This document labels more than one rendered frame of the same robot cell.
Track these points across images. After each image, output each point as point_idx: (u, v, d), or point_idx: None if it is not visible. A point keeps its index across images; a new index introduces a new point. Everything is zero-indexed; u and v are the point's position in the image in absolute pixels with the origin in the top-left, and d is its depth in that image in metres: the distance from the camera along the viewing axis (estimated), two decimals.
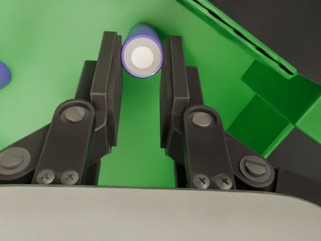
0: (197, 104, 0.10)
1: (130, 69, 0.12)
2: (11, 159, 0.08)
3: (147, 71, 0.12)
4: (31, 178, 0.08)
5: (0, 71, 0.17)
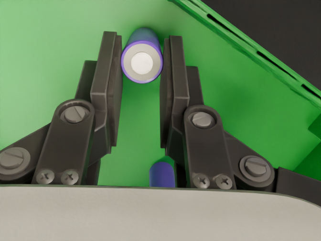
0: (197, 104, 0.10)
1: None
2: (11, 159, 0.08)
3: None
4: (31, 178, 0.08)
5: None
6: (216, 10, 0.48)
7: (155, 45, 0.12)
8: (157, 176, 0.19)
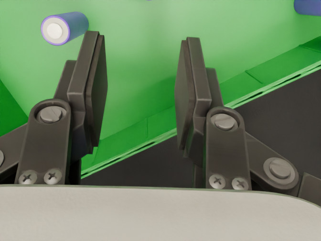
0: (221, 106, 0.10)
1: None
2: None
3: None
4: (7, 177, 0.08)
5: None
6: None
7: None
8: (84, 26, 0.22)
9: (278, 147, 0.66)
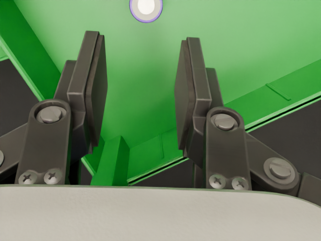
0: (221, 106, 0.10)
1: None
2: None
3: None
4: (7, 177, 0.08)
5: None
6: None
7: None
8: None
9: (308, 145, 0.64)
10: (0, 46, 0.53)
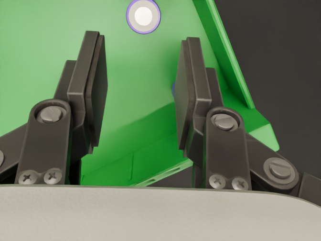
0: (221, 106, 0.10)
1: None
2: None
3: None
4: (7, 177, 0.08)
5: None
6: None
7: None
8: None
9: None
10: None
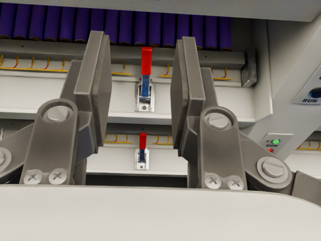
0: (214, 105, 0.10)
1: None
2: None
3: None
4: (14, 177, 0.08)
5: None
6: None
7: None
8: None
9: None
10: None
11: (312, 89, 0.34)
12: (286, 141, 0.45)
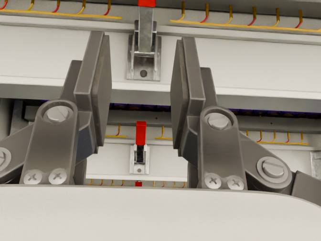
0: (214, 105, 0.10)
1: None
2: None
3: None
4: (14, 177, 0.08)
5: None
6: None
7: None
8: None
9: None
10: None
11: None
12: None
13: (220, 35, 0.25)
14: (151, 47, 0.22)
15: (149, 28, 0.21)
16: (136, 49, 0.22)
